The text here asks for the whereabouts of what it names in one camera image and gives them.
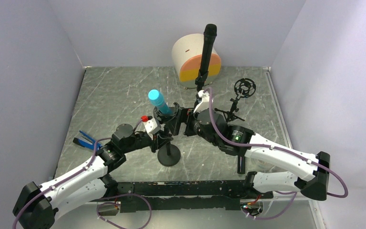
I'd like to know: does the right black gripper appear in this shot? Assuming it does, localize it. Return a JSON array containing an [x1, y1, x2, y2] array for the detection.
[[166, 107, 219, 146]]

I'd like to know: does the silver mesh black microphone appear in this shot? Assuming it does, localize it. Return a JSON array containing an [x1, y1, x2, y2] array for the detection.
[[237, 156, 246, 175]]

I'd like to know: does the black round-base shock-mount stand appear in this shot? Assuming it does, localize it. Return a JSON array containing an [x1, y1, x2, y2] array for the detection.
[[153, 103, 182, 167]]

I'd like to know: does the white orange yellow cylinder container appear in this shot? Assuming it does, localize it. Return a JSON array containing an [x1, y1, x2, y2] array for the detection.
[[172, 33, 222, 88]]

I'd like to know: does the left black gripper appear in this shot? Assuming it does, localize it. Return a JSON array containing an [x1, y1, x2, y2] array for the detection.
[[122, 129, 173, 154]]

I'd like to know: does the tall black microphone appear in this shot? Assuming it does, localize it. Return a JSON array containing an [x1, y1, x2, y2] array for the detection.
[[199, 24, 217, 76]]

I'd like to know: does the black round-base clip stand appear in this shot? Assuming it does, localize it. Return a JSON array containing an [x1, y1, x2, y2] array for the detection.
[[194, 70, 209, 107]]

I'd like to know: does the blue black hand tool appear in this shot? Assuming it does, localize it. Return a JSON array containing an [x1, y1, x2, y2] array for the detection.
[[72, 130, 96, 150]]

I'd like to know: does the black tripod shock-mount stand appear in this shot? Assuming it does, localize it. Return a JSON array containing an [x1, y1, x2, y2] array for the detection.
[[214, 78, 256, 122]]

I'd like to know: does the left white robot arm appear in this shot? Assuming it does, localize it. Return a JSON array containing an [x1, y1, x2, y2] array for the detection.
[[11, 123, 172, 229]]

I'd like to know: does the purple cable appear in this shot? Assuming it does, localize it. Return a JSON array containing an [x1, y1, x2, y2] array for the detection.
[[11, 118, 153, 229], [203, 87, 349, 221]]

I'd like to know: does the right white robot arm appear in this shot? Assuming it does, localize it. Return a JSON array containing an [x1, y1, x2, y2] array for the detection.
[[170, 108, 330, 201]]

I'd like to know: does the cyan blue microphone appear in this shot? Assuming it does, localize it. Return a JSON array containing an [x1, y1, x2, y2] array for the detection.
[[148, 89, 173, 115]]

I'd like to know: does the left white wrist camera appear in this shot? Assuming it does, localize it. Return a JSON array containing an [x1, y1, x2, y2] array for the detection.
[[141, 115, 161, 140]]

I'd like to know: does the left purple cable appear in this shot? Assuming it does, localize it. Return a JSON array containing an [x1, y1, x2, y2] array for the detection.
[[11, 118, 153, 229]]

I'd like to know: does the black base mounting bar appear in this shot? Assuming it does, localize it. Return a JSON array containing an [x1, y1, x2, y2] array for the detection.
[[104, 180, 274, 213]]

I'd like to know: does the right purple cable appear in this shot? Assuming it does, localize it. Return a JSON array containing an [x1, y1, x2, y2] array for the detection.
[[203, 87, 349, 221]]

